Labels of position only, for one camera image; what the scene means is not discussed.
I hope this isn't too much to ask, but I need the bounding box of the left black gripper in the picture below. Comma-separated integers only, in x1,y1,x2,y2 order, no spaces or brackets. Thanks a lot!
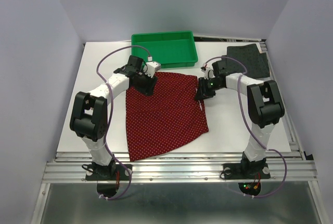
133,69,158,97

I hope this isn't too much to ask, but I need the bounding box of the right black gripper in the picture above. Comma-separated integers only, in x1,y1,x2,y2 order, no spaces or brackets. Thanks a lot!
193,76,222,100

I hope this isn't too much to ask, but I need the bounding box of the red polka dot skirt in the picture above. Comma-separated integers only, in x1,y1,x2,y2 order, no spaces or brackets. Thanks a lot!
125,72,209,162

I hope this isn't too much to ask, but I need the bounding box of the dark grey dotted skirt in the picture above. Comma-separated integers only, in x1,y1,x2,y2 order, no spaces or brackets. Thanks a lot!
226,44,270,79

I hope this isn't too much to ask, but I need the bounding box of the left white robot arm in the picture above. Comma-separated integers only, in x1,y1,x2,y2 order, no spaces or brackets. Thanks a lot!
70,56,161,181

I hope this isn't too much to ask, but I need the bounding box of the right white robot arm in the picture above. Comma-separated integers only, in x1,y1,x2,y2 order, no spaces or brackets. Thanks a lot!
195,57,285,180

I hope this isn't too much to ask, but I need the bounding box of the green plastic tray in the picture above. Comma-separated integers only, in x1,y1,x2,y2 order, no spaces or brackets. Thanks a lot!
131,31,198,69

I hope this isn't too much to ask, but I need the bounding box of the folded orange floral skirt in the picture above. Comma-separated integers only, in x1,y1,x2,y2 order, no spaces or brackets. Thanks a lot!
259,47,271,78

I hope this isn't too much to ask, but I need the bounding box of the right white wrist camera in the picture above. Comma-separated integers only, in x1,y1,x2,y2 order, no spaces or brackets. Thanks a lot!
201,63,215,80

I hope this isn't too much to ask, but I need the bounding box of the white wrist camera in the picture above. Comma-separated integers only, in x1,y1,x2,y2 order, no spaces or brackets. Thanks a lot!
144,61,161,77
201,63,215,80

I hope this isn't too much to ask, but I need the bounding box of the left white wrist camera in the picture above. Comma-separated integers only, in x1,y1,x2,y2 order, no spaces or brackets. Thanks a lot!
144,61,161,77

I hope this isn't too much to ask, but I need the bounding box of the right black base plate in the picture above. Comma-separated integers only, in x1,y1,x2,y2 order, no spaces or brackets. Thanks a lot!
220,163,271,180

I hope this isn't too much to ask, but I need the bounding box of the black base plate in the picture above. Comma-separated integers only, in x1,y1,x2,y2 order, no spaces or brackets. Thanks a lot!
83,163,132,181
220,163,271,180

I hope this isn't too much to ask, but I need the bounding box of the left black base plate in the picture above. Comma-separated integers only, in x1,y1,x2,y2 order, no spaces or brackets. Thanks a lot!
83,163,132,181

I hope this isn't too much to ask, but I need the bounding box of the aluminium rail frame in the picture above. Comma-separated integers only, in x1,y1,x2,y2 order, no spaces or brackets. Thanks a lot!
31,150,329,223

